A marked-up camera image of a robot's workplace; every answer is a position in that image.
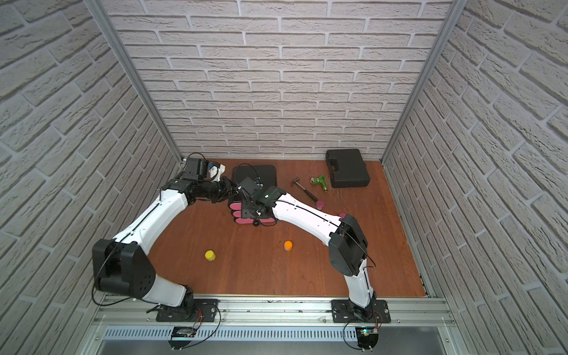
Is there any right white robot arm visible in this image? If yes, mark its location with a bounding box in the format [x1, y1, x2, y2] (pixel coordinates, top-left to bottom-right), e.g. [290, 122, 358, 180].
[240, 177, 374, 309]

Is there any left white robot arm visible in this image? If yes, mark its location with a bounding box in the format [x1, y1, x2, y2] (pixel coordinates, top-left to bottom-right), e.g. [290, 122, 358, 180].
[92, 177, 238, 311]

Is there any yellow paint can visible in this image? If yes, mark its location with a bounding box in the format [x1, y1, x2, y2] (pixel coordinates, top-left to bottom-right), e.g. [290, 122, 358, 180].
[205, 250, 216, 261]

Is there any left controller board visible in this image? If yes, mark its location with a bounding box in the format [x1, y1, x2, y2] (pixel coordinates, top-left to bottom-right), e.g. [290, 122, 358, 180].
[168, 326, 196, 351]

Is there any black drawer cabinet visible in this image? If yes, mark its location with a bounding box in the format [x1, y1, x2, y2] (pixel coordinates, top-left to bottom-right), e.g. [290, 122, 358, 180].
[232, 164, 277, 189]

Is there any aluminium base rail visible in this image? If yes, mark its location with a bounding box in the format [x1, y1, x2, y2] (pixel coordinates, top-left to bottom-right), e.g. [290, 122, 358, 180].
[90, 294, 457, 328]

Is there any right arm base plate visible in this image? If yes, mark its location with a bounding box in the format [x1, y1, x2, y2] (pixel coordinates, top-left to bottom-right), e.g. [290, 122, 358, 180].
[331, 299, 391, 324]

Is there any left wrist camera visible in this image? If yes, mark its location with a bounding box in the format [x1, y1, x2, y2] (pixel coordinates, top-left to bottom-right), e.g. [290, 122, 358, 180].
[207, 161, 226, 182]

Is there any green toy drill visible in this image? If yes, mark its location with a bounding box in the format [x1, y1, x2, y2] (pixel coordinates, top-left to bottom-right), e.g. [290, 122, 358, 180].
[310, 175, 328, 192]

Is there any hammer with black handle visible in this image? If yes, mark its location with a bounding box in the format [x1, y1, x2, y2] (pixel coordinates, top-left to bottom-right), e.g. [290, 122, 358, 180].
[291, 177, 319, 203]

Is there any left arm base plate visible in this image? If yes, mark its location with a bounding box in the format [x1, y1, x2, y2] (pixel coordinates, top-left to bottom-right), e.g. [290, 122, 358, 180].
[155, 298, 220, 322]

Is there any pink drawer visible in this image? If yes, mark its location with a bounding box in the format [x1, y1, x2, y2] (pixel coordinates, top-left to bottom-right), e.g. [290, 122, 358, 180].
[229, 201, 249, 211]
[232, 209, 257, 219]
[234, 217, 276, 226]

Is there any aluminium frame post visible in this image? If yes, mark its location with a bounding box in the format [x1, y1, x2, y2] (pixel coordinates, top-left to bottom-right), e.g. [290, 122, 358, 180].
[381, 0, 467, 165]
[85, 0, 183, 164]

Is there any aluminium frame post left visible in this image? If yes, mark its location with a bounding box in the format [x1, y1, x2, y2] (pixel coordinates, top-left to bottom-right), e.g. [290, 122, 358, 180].
[85, 0, 183, 164]

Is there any aluminium frame post right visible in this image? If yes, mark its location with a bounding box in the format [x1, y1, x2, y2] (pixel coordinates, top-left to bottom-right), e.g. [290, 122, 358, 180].
[381, 0, 467, 165]

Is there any black tool case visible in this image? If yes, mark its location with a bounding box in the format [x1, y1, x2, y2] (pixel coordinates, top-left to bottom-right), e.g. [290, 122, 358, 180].
[325, 149, 371, 189]

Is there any controller board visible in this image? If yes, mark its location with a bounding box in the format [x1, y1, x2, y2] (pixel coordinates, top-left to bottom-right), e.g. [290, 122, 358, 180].
[168, 326, 196, 351]
[355, 327, 379, 351]

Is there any right controller board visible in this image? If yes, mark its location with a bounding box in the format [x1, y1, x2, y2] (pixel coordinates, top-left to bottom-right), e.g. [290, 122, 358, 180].
[355, 327, 379, 351]

